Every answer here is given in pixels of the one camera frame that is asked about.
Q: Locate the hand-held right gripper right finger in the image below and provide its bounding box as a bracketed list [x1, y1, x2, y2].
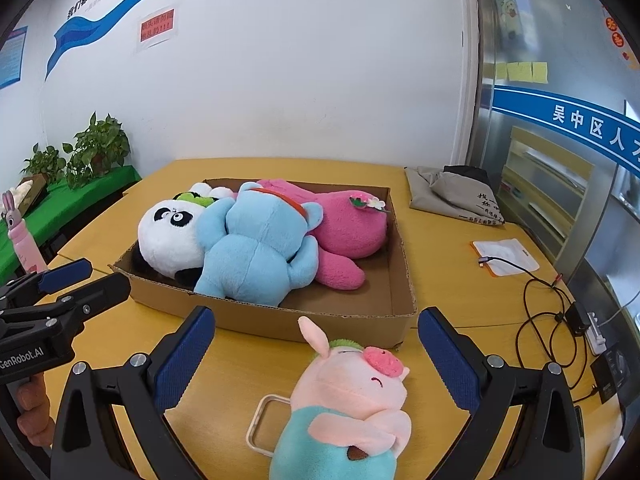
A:
[418, 307, 586, 480]

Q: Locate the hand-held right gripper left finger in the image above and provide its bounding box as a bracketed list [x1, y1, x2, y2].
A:
[50, 306, 216, 480]

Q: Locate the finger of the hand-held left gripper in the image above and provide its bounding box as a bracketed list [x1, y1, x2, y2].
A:
[0, 258, 94, 311]
[55, 273, 132, 321]

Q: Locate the panda plush toy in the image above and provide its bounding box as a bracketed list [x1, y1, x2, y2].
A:
[137, 182, 236, 283]

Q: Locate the pink pig plush toy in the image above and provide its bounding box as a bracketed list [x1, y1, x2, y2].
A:
[270, 316, 413, 480]

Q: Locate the blue plush toy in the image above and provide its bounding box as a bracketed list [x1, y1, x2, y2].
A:
[194, 181, 326, 307]

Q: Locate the brown cardboard box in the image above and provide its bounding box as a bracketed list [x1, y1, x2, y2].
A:
[109, 177, 419, 352]

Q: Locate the pink bear plush toy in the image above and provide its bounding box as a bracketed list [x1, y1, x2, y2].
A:
[257, 178, 389, 291]

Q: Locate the person's left hand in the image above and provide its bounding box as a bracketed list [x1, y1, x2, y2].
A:
[14, 374, 55, 448]

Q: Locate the pink bunny water bottle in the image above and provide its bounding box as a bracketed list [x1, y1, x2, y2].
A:
[1, 191, 49, 274]

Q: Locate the white fluffy item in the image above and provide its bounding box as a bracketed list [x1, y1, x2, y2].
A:
[7, 177, 49, 212]

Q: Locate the white phone case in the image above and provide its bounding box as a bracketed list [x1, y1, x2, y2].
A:
[246, 394, 292, 456]

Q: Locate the small potted green plant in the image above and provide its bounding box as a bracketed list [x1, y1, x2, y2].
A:
[21, 143, 67, 187]

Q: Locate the white flat pouch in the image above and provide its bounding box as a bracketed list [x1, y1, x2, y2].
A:
[472, 239, 541, 277]

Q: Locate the black power adapter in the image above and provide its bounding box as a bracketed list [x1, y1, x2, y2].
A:
[565, 302, 592, 337]

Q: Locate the white power strip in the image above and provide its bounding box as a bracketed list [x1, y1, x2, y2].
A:
[582, 311, 609, 354]

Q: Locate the black box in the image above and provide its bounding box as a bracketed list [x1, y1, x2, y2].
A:
[590, 347, 632, 404]

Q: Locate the beige cloth bag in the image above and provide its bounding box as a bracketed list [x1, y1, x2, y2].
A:
[405, 165, 507, 228]

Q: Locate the flower hair clip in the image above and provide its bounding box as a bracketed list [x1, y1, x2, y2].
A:
[349, 194, 389, 214]

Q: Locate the red paper notice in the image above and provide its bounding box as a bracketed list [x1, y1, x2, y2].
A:
[136, 7, 180, 54]

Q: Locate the yellow sticky notes strip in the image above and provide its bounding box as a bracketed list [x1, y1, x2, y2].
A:
[496, 61, 550, 84]

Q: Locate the cartoon glass sticker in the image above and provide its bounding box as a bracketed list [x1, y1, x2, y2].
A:
[497, 0, 532, 44]

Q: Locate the red hanging decoration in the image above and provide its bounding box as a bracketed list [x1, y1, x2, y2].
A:
[602, 5, 640, 70]

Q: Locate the black power cable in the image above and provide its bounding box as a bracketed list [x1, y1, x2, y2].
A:
[515, 280, 601, 404]

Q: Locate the blue wall poster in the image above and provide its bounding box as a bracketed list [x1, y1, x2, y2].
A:
[0, 25, 29, 91]

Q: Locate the blue wave wall decal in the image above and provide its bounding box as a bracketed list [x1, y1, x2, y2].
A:
[45, 0, 351, 82]

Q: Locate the blue glass wall banner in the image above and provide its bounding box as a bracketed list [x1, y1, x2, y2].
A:
[492, 85, 640, 177]

